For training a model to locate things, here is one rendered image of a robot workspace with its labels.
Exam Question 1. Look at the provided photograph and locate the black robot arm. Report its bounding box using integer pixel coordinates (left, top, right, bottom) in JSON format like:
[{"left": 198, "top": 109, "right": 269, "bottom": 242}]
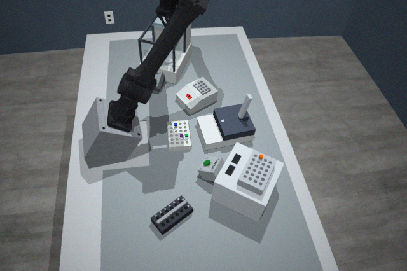
[{"left": 107, "top": 0, "right": 209, "bottom": 132}]

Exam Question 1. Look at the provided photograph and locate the white block with round holes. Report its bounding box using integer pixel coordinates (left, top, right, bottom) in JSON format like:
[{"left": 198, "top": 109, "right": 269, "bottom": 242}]
[{"left": 176, "top": 77, "right": 218, "bottom": 114}]

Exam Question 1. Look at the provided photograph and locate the grey bench mat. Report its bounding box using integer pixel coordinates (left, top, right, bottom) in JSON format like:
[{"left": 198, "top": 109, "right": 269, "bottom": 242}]
[{"left": 100, "top": 34, "right": 323, "bottom": 271}]

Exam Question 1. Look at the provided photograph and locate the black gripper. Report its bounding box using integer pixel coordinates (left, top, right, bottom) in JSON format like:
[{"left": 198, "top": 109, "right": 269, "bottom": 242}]
[{"left": 156, "top": 0, "right": 177, "bottom": 27}]

